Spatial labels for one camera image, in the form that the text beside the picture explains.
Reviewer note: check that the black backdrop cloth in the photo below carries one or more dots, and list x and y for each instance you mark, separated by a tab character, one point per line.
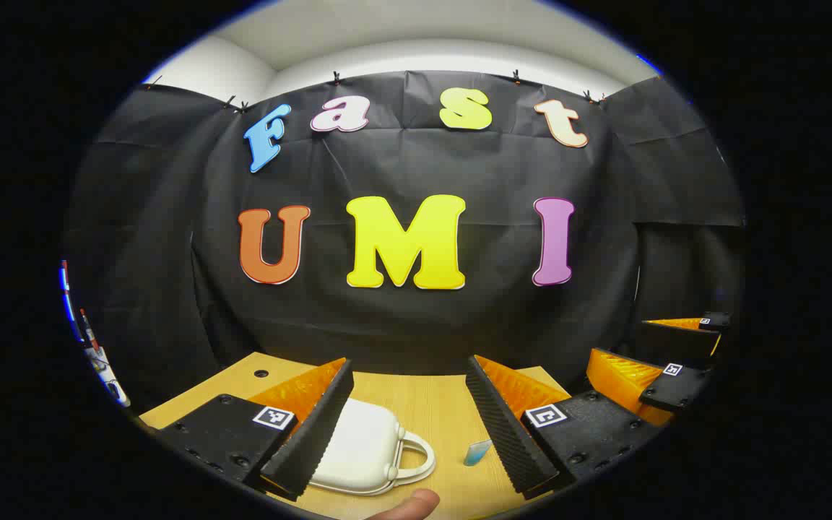
401	325

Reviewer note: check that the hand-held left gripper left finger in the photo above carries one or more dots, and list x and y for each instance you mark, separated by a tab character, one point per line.
315	440

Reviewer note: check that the white desk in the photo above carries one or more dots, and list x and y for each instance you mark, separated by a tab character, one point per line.
116	393

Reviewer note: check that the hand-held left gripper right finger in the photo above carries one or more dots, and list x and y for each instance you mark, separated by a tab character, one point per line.
506	433

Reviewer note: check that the small white suitcase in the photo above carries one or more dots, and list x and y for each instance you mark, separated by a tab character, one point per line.
365	448

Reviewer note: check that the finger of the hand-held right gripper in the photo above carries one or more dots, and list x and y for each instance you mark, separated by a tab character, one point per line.
676	341
676	390

